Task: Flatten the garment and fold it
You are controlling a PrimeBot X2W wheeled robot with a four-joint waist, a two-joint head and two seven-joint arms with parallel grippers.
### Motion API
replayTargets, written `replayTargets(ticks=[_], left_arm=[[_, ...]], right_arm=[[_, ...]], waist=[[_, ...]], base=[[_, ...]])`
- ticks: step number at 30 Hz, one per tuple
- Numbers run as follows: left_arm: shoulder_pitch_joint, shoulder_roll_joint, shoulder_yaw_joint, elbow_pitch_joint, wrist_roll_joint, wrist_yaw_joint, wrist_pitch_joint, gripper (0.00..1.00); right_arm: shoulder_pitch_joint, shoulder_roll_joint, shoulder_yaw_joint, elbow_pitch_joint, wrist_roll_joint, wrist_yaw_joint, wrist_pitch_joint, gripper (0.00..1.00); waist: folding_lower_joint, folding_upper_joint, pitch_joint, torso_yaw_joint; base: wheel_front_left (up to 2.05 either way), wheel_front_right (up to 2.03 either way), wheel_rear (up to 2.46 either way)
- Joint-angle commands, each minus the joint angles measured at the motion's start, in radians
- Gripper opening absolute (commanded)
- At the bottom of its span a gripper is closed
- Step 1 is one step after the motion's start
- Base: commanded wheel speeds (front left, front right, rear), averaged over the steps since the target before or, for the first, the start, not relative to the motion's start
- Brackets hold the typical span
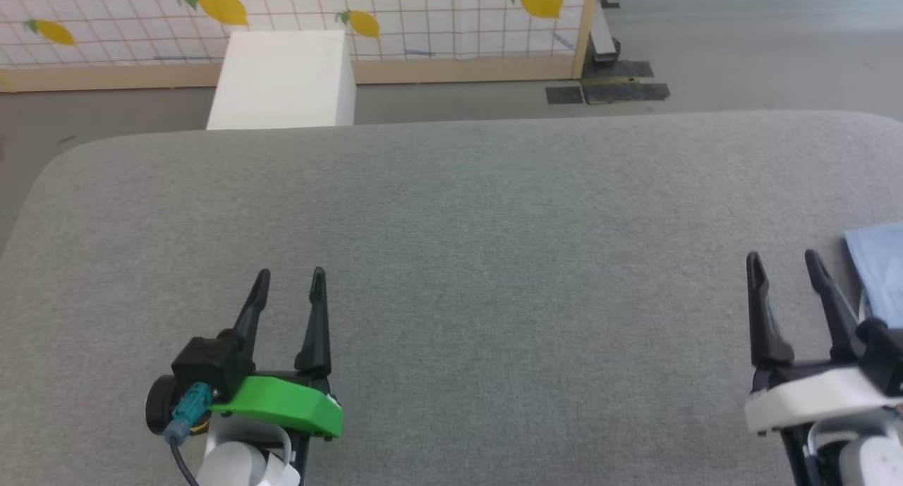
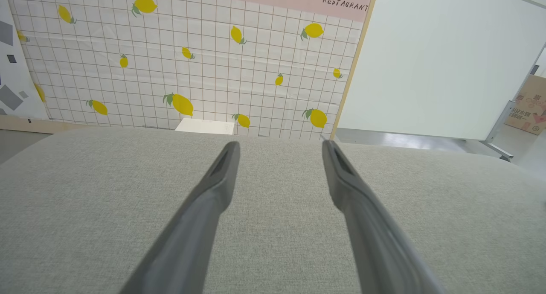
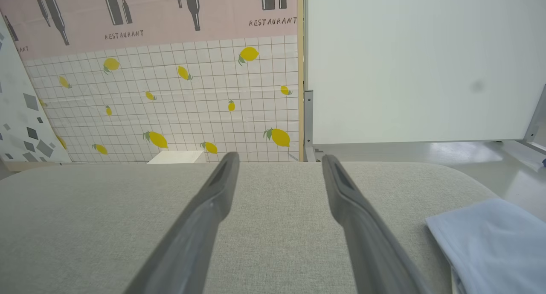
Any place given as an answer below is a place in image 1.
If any white box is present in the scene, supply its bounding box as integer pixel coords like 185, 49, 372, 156
205, 30, 356, 131

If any lemon print wood-framed partition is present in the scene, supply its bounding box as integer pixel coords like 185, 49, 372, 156
0, 0, 602, 94

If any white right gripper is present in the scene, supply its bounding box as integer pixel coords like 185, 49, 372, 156
744, 249, 903, 436

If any light blue hoodie white hood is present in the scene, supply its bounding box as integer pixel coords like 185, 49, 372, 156
844, 222, 903, 329

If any grey metal partition foot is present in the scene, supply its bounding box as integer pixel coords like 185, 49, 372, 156
588, 0, 622, 61

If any large black floor tape patch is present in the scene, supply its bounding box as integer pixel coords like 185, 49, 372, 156
580, 61, 671, 106

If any black left cable teal plug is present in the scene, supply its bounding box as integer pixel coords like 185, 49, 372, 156
164, 382, 214, 486

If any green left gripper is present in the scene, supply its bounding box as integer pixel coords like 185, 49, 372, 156
209, 267, 345, 486

